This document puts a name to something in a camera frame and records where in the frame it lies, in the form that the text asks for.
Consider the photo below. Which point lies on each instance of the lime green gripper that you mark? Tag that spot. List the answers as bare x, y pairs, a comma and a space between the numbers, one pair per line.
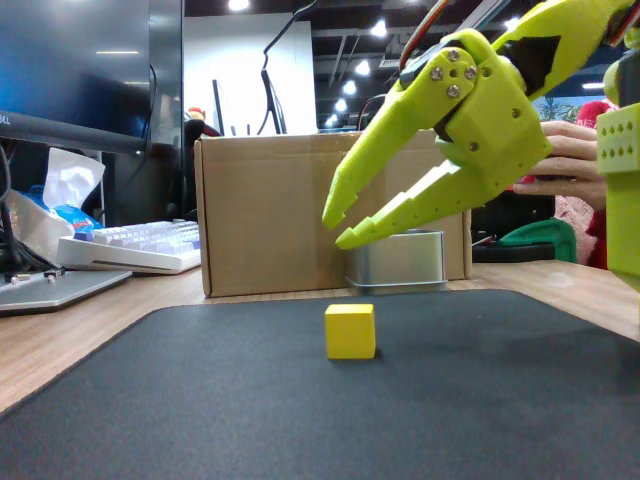
492, 137

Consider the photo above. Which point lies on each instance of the yellow cube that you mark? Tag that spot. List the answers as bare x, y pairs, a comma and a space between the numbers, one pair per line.
350, 332

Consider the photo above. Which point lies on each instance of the black leader arm base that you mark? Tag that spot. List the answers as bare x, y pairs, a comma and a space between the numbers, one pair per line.
515, 225

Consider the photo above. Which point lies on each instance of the silver metal tin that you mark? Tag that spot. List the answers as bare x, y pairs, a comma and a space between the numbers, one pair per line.
400, 265

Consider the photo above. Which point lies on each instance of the person's left hand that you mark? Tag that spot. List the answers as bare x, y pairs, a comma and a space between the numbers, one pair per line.
570, 145

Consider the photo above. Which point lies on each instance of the brown cardboard box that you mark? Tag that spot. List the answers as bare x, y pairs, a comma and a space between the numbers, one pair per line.
270, 215

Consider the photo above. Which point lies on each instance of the green table clamp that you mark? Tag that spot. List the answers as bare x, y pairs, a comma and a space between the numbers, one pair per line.
545, 237

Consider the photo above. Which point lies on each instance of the black desk mat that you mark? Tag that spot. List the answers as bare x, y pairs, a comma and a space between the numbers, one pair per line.
320, 400

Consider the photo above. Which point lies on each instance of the white mechanical keyboard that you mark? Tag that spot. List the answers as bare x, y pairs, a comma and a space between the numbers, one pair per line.
145, 245

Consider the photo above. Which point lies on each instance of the black computer monitor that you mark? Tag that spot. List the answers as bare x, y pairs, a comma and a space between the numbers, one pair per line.
75, 70

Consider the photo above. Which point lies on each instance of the tissue pack with white tissue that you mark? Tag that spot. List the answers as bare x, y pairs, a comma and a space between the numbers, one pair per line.
55, 200

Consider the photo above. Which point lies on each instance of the small black silver connector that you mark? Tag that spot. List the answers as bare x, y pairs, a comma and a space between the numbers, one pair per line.
14, 279
52, 274

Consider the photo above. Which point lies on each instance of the silver monitor stand base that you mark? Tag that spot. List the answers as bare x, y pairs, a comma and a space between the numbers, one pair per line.
55, 292

